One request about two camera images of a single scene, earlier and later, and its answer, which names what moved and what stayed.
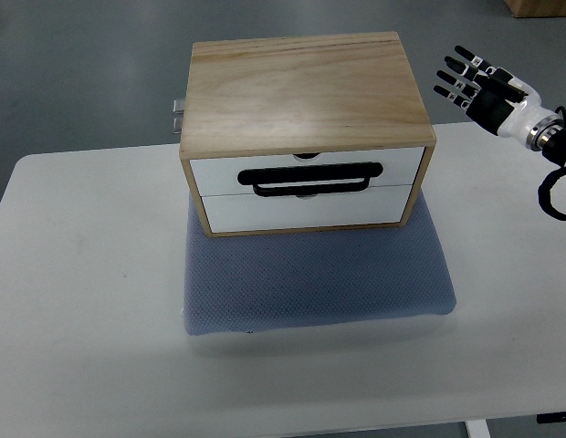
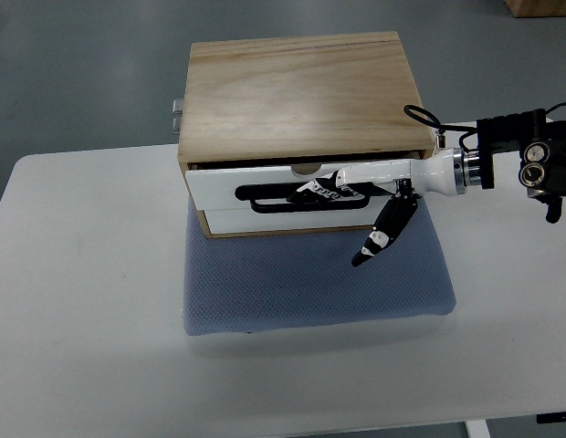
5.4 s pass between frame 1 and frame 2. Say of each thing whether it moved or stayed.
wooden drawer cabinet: stayed
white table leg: stayed
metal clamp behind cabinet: stayed
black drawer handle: moved
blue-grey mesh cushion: stayed
